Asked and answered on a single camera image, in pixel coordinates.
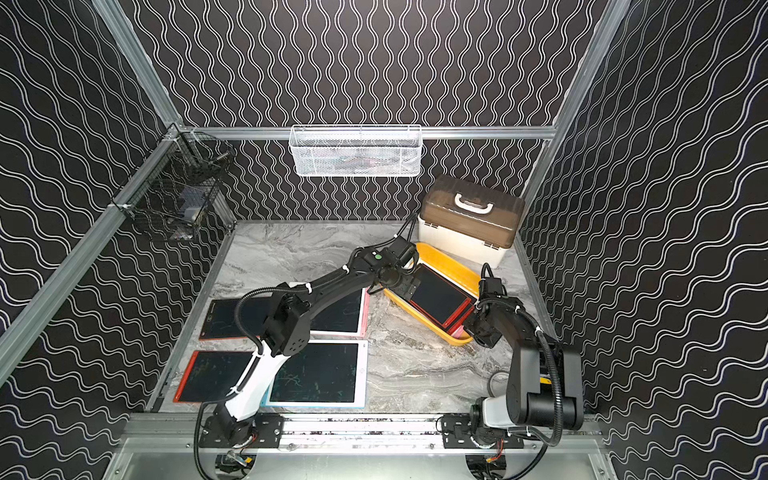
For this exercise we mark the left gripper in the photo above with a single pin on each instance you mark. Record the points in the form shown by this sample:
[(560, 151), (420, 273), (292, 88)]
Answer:
[(405, 285)]

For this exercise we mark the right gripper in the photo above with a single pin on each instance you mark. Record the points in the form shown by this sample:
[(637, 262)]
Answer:
[(491, 339)]

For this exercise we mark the yellow storage tray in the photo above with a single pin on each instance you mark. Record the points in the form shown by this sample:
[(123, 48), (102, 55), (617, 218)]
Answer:
[(455, 272)]

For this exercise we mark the pink white writing tablet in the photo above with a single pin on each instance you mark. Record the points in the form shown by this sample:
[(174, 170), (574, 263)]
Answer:
[(346, 318), (462, 327)]

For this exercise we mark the blue white writing tablet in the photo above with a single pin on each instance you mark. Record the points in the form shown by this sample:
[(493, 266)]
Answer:
[(326, 373)]

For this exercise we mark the large red writing tablet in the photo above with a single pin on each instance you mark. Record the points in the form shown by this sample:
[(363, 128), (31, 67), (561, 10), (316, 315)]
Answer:
[(210, 375)]

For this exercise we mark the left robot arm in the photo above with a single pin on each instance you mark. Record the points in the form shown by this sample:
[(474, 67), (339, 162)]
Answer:
[(286, 329)]

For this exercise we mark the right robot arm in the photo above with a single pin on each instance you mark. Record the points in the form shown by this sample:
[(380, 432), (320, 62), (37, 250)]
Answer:
[(544, 393)]

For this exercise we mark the brown white storage case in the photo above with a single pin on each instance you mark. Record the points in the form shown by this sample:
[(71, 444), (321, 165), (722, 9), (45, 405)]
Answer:
[(469, 220)]

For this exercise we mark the adhesive tape roll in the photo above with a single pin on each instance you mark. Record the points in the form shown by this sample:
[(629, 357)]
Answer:
[(496, 384)]

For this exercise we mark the black wire wall basket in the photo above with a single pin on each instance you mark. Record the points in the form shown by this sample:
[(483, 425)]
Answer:
[(173, 203)]

